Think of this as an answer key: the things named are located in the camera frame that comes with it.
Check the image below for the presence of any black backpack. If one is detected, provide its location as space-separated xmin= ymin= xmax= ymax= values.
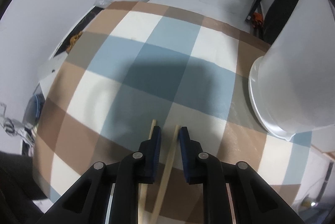
xmin=263 ymin=0 xmax=299 ymax=45

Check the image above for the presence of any white utensil holder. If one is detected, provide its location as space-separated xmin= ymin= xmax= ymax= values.
xmin=248 ymin=0 xmax=334 ymax=141

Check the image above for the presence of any tan shoes pair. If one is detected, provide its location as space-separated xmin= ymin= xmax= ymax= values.
xmin=66 ymin=31 xmax=83 ymax=54

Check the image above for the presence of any checkered table mat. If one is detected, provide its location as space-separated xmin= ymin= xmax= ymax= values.
xmin=32 ymin=0 xmax=313 ymax=224

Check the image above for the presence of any wooden chopstick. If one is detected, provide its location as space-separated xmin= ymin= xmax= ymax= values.
xmin=149 ymin=125 xmax=180 ymax=224
xmin=138 ymin=119 xmax=157 ymax=224

